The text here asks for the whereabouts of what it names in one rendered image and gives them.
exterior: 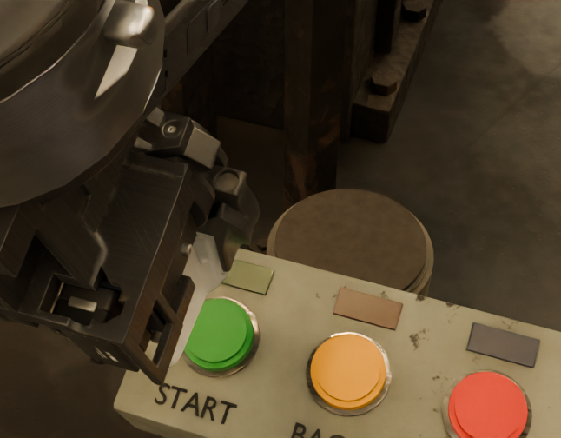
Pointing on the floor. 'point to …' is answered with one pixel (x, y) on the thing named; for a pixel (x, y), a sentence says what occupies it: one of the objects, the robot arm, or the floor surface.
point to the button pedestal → (557, 401)
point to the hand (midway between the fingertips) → (186, 263)
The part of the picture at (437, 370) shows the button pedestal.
